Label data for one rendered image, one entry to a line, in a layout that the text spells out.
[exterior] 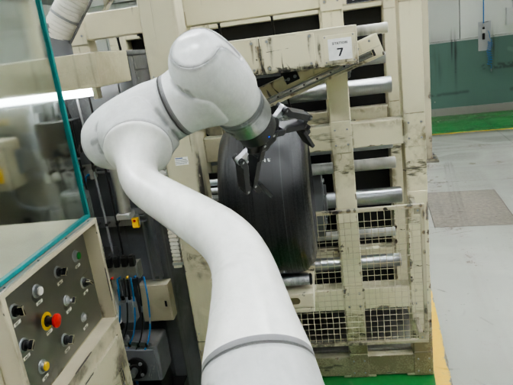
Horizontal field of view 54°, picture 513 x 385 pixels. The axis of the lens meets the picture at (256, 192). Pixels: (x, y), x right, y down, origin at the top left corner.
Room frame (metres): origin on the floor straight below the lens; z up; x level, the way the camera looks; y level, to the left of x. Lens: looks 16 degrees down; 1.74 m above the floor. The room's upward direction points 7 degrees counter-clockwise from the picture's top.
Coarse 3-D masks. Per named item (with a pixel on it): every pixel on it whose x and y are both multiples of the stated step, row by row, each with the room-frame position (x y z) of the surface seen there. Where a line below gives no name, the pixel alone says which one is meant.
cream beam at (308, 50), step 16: (304, 32) 2.01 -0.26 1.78; (320, 32) 2.00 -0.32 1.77; (336, 32) 2.00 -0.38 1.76; (352, 32) 1.99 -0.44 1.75; (240, 48) 2.05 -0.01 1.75; (256, 48) 2.04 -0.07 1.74; (272, 48) 2.03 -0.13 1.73; (288, 48) 2.02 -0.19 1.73; (304, 48) 2.01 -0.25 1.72; (320, 48) 2.00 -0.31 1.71; (352, 48) 1.98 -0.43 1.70; (256, 64) 2.04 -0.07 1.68; (272, 64) 2.03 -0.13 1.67; (288, 64) 2.02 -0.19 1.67; (304, 64) 2.01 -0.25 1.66; (320, 64) 2.01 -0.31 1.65; (336, 64) 2.00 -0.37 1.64
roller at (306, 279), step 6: (282, 276) 1.71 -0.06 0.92; (288, 276) 1.71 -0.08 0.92; (294, 276) 1.70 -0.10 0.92; (300, 276) 1.70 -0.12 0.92; (306, 276) 1.69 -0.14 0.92; (288, 282) 1.70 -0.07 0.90; (294, 282) 1.69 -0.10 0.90; (300, 282) 1.69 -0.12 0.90; (306, 282) 1.69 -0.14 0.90; (312, 282) 1.71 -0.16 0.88
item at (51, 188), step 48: (0, 0) 1.43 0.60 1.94; (0, 48) 1.37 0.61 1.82; (48, 48) 1.62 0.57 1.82; (0, 96) 1.32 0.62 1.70; (48, 96) 1.55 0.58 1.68; (0, 144) 1.27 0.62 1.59; (48, 144) 1.49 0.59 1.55; (0, 192) 1.22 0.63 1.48; (48, 192) 1.43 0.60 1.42; (0, 240) 1.18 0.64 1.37; (48, 240) 1.37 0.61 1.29
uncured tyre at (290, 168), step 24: (240, 144) 1.70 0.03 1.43; (288, 144) 1.66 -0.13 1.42; (264, 168) 1.62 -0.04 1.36; (288, 168) 1.60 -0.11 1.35; (240, 192) 1.59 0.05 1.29; (264, 192) 1.58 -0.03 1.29; (288, 192) 1.57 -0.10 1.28; (312, 192) 2.04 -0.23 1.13; (264, 216) 1.57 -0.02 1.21; (288, 216) 1.55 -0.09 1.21; (312, 216) 1.63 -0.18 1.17; (264, 240) 1.57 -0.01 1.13; (288, 240) 1.56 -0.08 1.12; (312, 240) 1.61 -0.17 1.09; (288, 264) 1.62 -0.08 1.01
